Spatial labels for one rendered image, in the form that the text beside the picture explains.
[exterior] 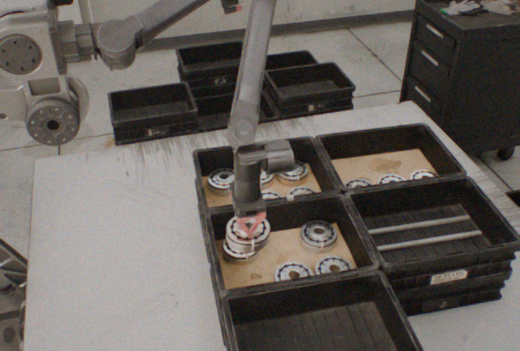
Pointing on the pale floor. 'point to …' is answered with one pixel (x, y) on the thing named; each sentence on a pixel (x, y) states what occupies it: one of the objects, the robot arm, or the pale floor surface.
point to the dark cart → (466, 71)
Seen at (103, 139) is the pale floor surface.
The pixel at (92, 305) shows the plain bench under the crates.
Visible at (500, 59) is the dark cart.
